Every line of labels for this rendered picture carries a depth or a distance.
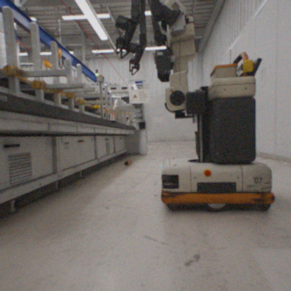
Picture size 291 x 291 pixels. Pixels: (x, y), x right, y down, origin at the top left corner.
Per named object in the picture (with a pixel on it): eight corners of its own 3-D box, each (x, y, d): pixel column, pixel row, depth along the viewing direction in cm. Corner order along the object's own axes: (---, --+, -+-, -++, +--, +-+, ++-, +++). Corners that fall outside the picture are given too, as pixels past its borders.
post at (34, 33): (44, 103, 158) (38, 24, 155) (41, 103, 154) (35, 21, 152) (38, 104, 158) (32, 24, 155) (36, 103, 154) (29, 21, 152)
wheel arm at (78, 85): (84, 89, 159) (84, 82, 159) (82, 88, 156) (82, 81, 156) (17, 91, 163) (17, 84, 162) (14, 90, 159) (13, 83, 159)
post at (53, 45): (61, 110, 183) (57, 42, 180) (59, 109, 179) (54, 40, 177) (57, 110, 183) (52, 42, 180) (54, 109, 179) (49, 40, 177)
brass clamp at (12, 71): (29, 80, 139) (28, 71, 139) (13, 75, 126) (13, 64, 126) (18, 81, 140) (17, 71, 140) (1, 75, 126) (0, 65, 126)
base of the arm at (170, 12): (181, 9, 148) (179, 19, 160) (170, 1, 148) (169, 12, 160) (172, 23, 148) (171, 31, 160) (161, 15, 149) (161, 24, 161)
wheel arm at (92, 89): (95, 92, 184) (95, 87, 184) (94, 92, 181) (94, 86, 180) (38, 95, 187) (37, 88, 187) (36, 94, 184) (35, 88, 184)
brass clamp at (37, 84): (50, 92, 164) (50, 84, 164) (40, 87, 151) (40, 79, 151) (41, 92, 165) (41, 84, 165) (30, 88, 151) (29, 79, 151)
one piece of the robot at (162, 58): (175, 82, 191) (174, 53, 189) (177, 73, 163) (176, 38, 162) (154, 83, 192) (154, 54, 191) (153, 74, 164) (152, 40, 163)
